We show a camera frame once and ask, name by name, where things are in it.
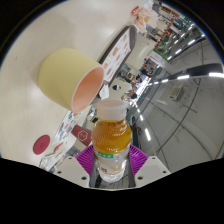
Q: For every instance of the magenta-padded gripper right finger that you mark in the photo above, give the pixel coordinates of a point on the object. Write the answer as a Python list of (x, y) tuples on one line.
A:
[(151, 170)]

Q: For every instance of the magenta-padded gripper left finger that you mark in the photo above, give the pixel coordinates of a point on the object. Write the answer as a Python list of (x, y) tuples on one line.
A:
[(71, 170)]

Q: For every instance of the clear bottle with white cap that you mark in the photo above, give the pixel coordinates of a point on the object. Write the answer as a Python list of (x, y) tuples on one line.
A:
[(111, 136)]

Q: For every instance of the clear plastic wrapper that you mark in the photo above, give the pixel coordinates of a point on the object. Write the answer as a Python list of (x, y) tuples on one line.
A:
[(50, 161)]

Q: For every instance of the flat round red coaster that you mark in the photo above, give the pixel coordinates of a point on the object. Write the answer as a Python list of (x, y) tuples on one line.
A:
[(41, 144)]

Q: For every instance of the printed colourful paper sheet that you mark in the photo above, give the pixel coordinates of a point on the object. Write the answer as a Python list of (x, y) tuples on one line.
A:
[(66, 128)]

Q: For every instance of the ceiling air conditioner unit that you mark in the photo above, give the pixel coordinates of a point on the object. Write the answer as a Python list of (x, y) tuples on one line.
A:
[(176, 93)]

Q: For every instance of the white napkin on tray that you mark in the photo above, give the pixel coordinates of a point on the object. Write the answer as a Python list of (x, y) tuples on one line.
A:
[(104, 92)]

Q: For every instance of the beige chairs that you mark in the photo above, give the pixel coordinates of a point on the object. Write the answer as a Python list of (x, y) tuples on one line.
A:
[(122, 85)]

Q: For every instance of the pale yellow mug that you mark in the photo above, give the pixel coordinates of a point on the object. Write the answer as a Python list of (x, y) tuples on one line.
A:
[(61, 76)]

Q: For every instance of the ceiling lights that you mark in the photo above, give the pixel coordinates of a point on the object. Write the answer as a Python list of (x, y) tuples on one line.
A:
[(185, 77)]

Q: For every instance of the dark food tray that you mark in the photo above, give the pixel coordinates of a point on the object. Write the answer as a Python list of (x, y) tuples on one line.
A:
[(118, 53)]

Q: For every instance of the crumpled orange food wrapper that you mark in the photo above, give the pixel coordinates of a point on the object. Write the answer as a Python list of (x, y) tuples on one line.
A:
[(145, 18)]

